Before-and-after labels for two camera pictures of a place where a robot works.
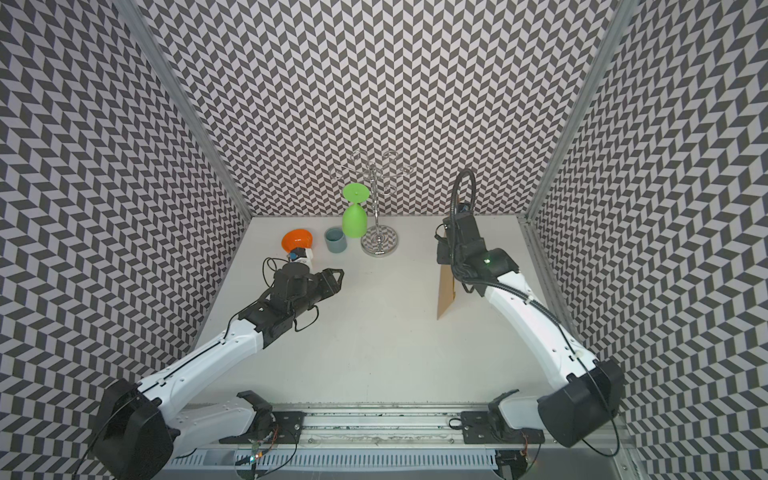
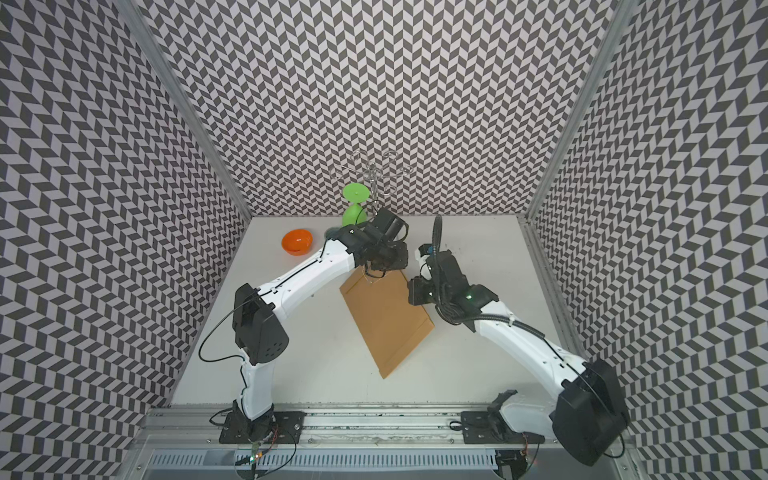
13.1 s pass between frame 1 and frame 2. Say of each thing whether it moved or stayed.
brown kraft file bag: moved
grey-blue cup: stayed
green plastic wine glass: stayed
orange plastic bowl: stayed
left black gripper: moved
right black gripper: moved
